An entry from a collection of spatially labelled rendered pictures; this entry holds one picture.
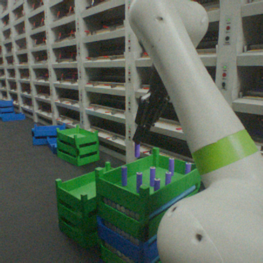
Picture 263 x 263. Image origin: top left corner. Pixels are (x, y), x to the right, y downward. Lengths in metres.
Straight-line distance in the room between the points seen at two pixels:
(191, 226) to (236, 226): 0.05
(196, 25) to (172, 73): 0.19
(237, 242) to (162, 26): 0.40
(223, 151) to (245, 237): 0.18
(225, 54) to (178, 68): 0.76
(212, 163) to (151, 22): 0.30
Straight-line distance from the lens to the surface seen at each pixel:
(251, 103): 1.20
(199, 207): 0.35
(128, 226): 0.75
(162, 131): 1.54
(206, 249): 0.33
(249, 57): 1.20
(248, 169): 0.47
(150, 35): 0.55
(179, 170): 0.94
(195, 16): 0.66
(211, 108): 0.48
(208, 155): 0.47
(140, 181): 0.78
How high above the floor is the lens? 0.69
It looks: 14 degrees down
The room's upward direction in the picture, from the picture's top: straight up
